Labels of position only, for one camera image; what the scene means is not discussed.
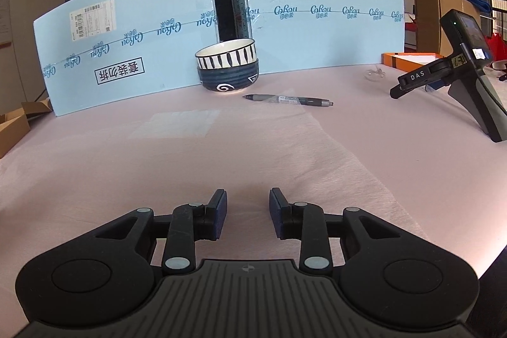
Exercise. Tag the large light blue box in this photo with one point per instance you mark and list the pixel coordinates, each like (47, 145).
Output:
(94, 52)

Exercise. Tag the white label sticker sheet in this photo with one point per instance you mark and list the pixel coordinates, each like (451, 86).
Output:
(172, 125)

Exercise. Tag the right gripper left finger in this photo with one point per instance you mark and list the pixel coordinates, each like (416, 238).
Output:
(190, 223)

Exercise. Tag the open brown cardboard box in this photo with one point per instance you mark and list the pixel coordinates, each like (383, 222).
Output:
(15, 125)

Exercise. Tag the grey black pen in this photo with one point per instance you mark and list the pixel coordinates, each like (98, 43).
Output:
(283, 99)

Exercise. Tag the brown cardboard carton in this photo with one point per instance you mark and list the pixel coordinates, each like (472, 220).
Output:
(430, 36)

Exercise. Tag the orange flat box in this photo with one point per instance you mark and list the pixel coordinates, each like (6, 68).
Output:
(408, 61)

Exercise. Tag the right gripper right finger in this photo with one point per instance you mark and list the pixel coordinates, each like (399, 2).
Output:
(304, 222)

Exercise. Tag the striped blue ceramic bowl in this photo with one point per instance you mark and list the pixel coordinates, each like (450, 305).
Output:
(228, 66)

